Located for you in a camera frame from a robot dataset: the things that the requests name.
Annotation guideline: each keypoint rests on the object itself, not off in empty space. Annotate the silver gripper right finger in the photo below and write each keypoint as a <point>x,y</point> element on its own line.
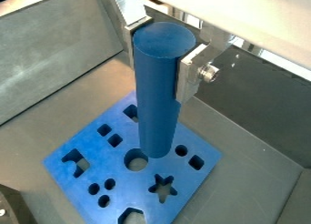
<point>195,67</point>

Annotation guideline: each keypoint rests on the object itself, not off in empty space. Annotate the blue shape-sorting board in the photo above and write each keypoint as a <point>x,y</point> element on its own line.
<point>111,180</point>

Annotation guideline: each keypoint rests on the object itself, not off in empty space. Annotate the blue round cylinder peg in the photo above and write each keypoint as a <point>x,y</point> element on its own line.
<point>160,43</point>

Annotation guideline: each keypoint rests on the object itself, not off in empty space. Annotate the black object at corner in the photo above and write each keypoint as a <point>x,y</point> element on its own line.
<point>14,209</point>

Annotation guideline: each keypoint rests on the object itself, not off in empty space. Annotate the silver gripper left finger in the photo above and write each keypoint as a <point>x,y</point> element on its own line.
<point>131,13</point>

